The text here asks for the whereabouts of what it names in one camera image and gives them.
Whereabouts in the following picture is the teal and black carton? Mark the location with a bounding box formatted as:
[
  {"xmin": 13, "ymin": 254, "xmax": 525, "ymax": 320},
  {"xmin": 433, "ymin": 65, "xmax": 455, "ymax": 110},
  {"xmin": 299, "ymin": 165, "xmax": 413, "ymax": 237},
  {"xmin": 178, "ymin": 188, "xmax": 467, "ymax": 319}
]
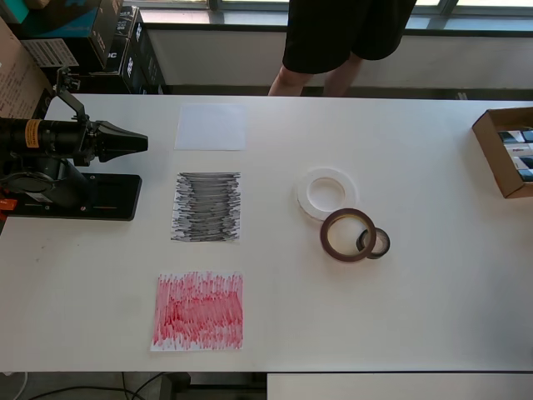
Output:
[{"xmin": 0, "ymin": 0, "xmax": 105, "ymax": 70}]

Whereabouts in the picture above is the black floor cable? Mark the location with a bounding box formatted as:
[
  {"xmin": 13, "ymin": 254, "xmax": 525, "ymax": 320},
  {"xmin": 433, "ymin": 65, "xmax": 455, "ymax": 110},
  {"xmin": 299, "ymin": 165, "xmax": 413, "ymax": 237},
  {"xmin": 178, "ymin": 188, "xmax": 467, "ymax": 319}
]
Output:
[{"xmin": 24, "ymin": 372, "xmax": 167, "ymax": 400}]

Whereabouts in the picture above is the black scribbled paper sheet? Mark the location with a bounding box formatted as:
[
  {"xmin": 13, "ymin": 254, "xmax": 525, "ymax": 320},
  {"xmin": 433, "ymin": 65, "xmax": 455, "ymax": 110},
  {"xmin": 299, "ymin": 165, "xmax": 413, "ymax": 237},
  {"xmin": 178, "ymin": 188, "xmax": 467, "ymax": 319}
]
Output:
[{"xmin": 169, "ymin": 170, "xmax": 243, "ymax": 245}]

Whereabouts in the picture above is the wide brown cardboard carton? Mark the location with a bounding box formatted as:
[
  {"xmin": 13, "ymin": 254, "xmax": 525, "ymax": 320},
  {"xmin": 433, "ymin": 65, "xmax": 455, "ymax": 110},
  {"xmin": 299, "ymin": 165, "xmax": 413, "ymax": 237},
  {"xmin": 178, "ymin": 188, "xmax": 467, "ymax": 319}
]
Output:
[{"xmin": 0, "ymin": 16, "xmax": 56, "ymax": 122}]

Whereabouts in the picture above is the person in black shorts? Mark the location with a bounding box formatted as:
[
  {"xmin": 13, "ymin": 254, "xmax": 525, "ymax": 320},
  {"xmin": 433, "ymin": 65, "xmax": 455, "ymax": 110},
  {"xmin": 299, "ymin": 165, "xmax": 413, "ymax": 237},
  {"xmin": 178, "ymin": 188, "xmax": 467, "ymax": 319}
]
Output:
[{"xmin": 267, "ymin": 0, "xmax": 417, "ymax": 98}]

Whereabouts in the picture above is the open brown cardboard tray box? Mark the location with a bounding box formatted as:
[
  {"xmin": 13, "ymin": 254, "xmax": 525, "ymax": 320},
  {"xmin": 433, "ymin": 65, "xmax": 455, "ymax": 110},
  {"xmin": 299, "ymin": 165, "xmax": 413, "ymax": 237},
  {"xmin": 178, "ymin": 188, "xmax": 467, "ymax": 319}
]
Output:
[{"xmin": 471, "ymin": 107, "xmax": 533, "ymax": 200}]

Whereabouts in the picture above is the red scribbled paper sheet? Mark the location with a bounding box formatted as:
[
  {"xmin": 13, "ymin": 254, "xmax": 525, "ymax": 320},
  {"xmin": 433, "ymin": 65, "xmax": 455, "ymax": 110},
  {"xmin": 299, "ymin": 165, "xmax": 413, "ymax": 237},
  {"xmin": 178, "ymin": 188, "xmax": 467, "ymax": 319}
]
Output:
[{"xmin": 149, "ymin": 270, "xmax": 245, "ymax": 353}]

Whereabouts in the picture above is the white double-sided tape roll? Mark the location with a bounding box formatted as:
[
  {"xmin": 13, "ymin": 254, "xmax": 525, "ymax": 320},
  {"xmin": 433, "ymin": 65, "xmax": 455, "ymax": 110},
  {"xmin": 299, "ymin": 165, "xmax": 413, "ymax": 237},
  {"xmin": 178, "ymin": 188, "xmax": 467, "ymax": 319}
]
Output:
[{"xmin": 293, "ymin": 166, "xmax": 360, "ymax": 226}]

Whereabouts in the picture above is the blank white paper sheet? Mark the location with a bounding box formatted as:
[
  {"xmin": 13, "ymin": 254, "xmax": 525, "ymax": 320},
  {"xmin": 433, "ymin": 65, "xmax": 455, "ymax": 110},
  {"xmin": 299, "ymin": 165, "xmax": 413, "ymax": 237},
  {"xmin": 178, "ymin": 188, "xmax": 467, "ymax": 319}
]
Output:
[{"xmin": 173, "ymin": 102, "xmax": 247, "ymax": 152}]

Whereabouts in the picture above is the white floor cable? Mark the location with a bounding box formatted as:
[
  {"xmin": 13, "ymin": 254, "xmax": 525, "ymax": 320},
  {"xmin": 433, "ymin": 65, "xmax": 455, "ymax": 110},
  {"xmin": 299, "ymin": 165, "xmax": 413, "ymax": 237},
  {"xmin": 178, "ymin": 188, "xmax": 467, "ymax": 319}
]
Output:
[{"xmin": 0, "ymin": 369, "xmax": 28, "ymax": 400}]

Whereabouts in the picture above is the black electrical tape roll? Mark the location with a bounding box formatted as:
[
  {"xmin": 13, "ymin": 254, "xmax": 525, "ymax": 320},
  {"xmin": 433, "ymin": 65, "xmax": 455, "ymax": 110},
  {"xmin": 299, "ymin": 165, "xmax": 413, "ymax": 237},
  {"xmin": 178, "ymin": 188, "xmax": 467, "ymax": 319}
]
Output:
[{"xmin": 355, "ymin": 227, "xmax": 391, "ymax": 260}]

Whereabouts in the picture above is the wrist camera board on bracket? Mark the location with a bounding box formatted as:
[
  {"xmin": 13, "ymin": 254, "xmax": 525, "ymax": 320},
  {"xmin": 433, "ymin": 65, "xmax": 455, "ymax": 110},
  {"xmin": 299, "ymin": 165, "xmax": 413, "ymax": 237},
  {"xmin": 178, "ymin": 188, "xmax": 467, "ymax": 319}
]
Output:
[{"xmin": 52, "ymin": 65, "xmax": 91, "ymax": 124}]

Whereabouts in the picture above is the white panel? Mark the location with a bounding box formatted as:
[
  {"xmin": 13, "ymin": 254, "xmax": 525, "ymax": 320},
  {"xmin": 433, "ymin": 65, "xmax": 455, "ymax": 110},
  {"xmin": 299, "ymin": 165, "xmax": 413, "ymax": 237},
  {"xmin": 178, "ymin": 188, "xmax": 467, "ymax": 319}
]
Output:
[{"xmin": 266, "ymin": 372, "xmax": 533, "ymax": 400}]

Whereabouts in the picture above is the red double-sided tape roll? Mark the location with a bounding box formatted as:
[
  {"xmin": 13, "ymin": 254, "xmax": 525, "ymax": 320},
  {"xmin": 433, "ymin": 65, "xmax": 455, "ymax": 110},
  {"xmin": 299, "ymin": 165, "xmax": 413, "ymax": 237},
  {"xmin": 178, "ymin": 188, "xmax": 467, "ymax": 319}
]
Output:
[{"xmin": 319, "ymin": 207, "xmax": 378, "ymax": 264}]

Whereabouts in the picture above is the black AOC carton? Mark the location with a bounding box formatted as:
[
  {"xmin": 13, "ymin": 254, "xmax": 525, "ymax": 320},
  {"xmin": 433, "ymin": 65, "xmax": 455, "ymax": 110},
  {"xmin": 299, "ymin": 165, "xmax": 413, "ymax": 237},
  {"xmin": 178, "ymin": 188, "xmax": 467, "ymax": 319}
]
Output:
[{"xmin": 77, "ymin": 0, "xmax": 141, "ymax": 76}]

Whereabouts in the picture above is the dark window frame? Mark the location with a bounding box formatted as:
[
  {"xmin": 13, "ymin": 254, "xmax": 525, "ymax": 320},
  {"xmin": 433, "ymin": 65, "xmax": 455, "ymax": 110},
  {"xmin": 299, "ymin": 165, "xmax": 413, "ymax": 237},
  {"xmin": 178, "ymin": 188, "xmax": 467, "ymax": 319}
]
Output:
[{"xmin": 139, "ymin": 0, "xmax": 533, "ymax": 38}]

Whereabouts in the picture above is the black table leg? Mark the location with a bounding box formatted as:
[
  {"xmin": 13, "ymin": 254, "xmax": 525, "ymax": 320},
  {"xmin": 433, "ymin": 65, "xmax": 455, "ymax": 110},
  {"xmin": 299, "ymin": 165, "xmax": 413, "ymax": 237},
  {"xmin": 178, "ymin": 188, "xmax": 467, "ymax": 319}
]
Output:
[{"xmin": 160, "ymin": 372, "xmax": 192, "ymax": 400}]

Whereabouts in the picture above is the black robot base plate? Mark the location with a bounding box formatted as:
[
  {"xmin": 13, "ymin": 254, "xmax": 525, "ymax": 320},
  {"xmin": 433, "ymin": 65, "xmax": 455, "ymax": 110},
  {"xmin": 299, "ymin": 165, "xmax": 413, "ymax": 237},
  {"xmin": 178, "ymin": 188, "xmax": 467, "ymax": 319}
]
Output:
[{"xmin": 7, "ymin": 172, "xmax": 143, "ymax": 223}]

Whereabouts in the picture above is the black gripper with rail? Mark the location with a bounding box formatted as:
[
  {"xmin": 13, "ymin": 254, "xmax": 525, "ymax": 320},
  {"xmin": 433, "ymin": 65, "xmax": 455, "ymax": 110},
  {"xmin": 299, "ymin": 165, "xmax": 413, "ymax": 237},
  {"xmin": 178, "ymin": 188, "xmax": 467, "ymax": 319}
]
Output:
[{"xmin": 84, "ymin": 118, "xmax": 150, "ymax": 165}]

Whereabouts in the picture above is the low black carton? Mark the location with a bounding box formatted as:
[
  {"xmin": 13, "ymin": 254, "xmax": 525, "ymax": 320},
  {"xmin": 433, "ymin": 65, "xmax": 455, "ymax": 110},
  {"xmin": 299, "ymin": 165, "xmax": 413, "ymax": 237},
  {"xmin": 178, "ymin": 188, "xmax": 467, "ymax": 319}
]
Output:
[{"xmin": 120, "ymin": 16, "xmax": 170, "ymax": 96}]

